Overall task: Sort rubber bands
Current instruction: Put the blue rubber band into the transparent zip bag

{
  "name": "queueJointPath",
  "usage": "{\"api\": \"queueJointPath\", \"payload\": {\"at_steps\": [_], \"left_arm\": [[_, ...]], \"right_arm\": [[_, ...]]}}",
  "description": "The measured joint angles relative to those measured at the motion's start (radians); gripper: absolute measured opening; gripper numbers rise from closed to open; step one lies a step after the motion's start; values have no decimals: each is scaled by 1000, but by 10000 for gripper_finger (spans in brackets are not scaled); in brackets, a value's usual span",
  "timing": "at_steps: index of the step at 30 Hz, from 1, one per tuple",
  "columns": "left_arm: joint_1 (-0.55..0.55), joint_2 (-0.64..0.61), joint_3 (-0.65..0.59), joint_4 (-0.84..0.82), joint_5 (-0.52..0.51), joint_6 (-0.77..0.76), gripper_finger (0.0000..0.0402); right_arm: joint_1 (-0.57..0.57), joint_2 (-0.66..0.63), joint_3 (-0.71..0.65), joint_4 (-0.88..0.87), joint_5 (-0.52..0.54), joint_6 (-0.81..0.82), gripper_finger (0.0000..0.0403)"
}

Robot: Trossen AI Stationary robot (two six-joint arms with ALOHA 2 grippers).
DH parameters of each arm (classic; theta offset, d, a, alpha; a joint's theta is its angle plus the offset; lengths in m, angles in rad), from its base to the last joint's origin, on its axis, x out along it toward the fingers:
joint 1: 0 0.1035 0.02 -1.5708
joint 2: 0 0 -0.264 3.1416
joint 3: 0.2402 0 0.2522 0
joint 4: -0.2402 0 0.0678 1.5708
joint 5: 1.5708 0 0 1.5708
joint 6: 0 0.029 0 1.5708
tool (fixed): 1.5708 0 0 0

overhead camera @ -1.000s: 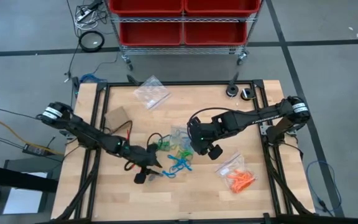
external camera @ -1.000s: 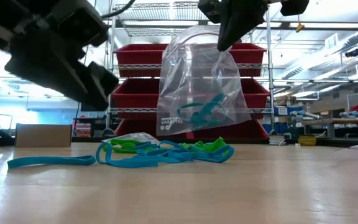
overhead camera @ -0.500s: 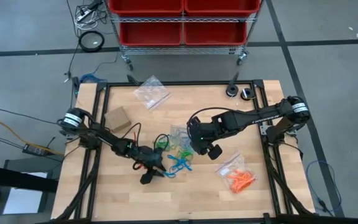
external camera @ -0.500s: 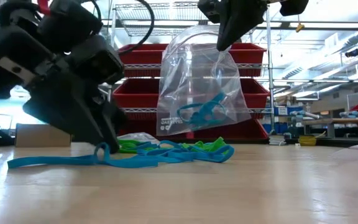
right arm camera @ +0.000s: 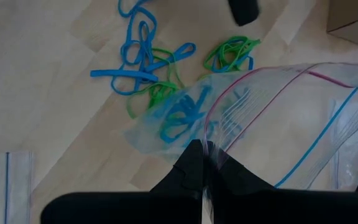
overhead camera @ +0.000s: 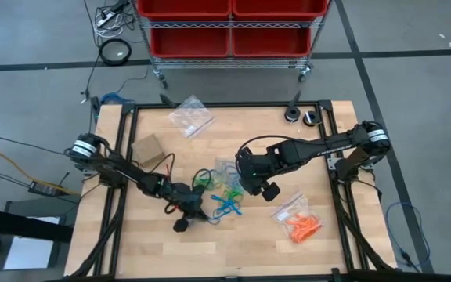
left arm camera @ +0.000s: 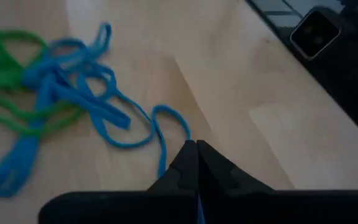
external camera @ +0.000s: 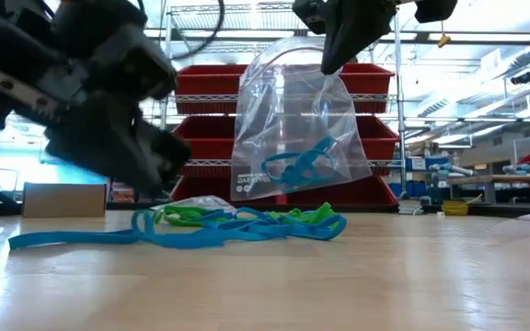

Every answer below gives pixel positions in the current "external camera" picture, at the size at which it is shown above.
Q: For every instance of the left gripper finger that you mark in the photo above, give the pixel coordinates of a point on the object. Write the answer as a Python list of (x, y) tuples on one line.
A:
[(108, 27), (118, 138)]

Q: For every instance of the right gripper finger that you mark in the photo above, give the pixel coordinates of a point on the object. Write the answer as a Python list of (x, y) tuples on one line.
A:
[(357, 27), (435, 10)]

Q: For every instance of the blue rubber band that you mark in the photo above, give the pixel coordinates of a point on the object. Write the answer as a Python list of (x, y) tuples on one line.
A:
[(151, 236), (322, 147), (292, 179), (191, 241), (320, 233), (251, 210), (62, 237)]

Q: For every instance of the pale blue robot arm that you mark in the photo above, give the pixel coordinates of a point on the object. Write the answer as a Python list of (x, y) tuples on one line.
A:
[(453, 170), (527, 169)]

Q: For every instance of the red and white boxes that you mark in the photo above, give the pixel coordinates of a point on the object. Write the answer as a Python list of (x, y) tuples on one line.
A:
[(121, 193)]

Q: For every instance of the small cardboard box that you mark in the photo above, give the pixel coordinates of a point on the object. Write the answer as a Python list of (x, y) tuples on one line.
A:
[(62, 200)]

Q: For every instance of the black overhead device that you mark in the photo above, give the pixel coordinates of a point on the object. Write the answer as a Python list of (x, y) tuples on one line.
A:
[(521, 78)]

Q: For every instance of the blue storage bins stack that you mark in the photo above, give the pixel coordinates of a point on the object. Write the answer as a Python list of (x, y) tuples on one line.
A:
[(419, 188)]

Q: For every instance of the wooden top workbench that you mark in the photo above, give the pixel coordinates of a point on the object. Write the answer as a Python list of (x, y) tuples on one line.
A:
[(513, 179)]

